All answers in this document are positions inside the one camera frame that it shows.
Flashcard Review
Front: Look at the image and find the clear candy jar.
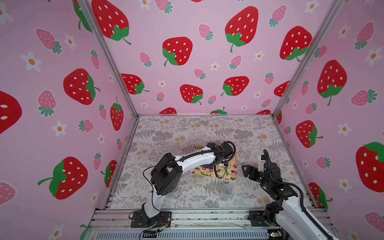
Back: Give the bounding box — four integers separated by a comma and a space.
220, 184, 234, 201
171, 185, 180, 195

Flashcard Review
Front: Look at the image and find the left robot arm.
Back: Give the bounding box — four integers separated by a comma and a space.
142, 141, 236, 220

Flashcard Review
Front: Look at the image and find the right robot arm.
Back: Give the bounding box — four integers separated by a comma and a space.
242, 149, 337, 240

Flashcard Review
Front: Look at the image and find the floral yellow tray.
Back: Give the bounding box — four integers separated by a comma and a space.
190, 154, 238, 181

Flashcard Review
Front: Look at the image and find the white vented strip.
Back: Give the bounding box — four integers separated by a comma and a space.
96, 230, 270, 240

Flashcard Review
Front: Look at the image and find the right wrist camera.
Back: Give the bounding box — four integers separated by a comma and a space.
258, 155, 268, 172

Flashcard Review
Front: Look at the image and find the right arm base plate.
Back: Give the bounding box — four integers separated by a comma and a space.
247, 210, 278, 227

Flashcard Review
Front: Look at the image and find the aluminium front rail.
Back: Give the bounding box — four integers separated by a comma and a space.
88, 208, 285, 231

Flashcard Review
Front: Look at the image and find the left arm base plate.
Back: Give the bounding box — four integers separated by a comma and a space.
131, 211, 172, 229

